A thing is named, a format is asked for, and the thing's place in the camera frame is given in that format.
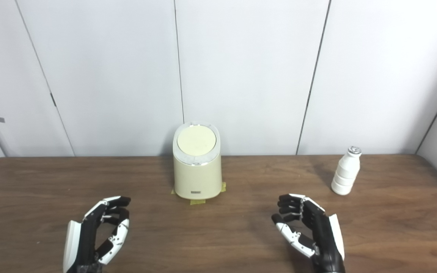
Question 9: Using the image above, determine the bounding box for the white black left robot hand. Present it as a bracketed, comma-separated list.
[63, 196, 131, 273]

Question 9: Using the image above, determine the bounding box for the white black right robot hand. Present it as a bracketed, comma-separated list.
[271, 194, 346, 273]

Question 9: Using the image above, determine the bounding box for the small white plastic bottle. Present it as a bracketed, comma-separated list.
[331, 146, 362, 196]

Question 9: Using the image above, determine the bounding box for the cream-colored cylindrical bin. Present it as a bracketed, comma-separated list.
[173, 122, 223, 200]

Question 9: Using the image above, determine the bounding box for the cream round bin lid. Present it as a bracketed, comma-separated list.
[177, 126, 217, 156]

